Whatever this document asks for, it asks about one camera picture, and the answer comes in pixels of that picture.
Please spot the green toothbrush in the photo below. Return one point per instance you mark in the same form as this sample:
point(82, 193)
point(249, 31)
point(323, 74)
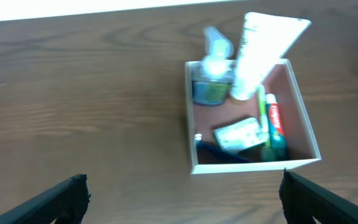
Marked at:
point(267, 154)

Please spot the blue disposable razor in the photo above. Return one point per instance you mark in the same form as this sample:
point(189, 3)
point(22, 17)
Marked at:
point(212, 154)

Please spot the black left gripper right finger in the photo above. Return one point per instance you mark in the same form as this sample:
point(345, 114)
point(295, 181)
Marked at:
point(306, 202)

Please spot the white box with brown interior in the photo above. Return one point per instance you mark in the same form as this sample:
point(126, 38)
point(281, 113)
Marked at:
point(301, 142)

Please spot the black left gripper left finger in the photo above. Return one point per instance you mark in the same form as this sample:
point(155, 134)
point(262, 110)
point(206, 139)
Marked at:
point(66, 202)

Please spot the white lotion tube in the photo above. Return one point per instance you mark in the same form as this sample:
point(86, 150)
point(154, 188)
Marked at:
point(265, 39)

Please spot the green white soap packet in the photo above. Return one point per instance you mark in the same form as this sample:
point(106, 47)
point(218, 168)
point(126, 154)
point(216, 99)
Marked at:
point(240, 136)

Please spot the teal toothpaste tube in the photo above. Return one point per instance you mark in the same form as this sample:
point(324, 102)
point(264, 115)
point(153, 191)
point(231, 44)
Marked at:
point(277, 140)

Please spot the clear soap pump bottle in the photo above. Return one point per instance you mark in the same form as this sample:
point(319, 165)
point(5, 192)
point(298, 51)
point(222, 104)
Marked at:
point(212, 77)

